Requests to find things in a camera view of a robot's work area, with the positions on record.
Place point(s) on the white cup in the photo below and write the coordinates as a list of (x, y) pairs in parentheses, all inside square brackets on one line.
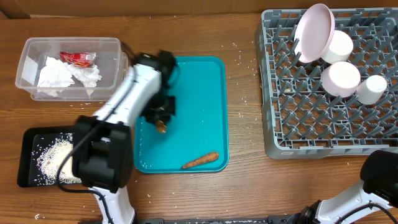
[(370, 90)]

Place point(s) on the brown patterned cookie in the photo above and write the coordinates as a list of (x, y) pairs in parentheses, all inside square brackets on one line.
[(161, 127)]

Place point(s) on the grey dishwasher rack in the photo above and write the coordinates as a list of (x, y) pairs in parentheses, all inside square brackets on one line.
[(300, 119)]

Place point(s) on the large white plate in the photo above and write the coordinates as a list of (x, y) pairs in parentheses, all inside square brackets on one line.
[(314, 33)]

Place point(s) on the white tissue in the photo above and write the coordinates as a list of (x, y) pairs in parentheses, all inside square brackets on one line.
[(87, 76), (54, 77)]

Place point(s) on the small pink bowl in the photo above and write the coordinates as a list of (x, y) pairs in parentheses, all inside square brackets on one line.
[(340, 79)]

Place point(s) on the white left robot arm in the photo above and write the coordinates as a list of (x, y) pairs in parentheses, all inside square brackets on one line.
[(102, 156)]

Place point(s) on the black waste tray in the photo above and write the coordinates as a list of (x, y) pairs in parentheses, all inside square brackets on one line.
[(66, 176)]

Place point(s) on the white-green bowl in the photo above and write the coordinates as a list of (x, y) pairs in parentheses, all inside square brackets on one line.
[(339, 49)]

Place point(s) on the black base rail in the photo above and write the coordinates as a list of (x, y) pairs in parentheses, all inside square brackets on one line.
[(273, 219)]

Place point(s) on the orange carrot piece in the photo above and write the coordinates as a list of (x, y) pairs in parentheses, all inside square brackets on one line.
[(210, 157)]

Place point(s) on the pile of rice grains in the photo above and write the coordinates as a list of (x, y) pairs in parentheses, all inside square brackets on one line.
[(48, 152)]

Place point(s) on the teal plastic tray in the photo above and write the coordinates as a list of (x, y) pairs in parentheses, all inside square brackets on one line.
[(199, 126)]

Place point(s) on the red snack wrapper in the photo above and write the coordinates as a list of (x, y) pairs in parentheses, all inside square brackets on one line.
[(84, 60)]

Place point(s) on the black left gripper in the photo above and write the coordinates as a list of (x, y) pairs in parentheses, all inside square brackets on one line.
[(165, 114)]

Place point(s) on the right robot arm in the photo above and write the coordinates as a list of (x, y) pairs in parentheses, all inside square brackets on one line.
[(376, 190)]

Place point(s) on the crumpled white tissue in bin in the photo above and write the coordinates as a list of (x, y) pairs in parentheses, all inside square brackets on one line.
[(54, 77)]

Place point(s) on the clear plastic waste bin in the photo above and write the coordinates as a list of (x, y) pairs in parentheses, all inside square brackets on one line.
[(110, 60)]

